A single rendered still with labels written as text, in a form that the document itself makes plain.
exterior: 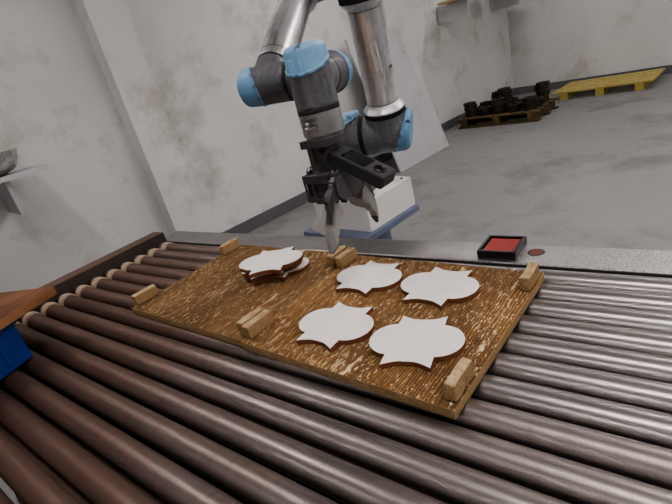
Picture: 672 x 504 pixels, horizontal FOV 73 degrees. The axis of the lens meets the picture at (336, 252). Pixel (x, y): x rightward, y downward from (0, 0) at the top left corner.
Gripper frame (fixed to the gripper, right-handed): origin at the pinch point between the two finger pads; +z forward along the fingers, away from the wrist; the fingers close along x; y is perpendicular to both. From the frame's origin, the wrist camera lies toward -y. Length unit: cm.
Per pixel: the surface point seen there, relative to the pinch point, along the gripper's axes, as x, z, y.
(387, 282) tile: 1.6, 8.1, -5.6
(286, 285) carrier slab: 6.6, 9.0, 17.4
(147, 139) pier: -127, -11, 304
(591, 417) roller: 18.1, 11.5, -43.2
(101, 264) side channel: 13, 8, 95
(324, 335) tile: 19.6, 8.1, -4.8
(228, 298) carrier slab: 14.8, 9.0, 27.6
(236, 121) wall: -225, -2, 312
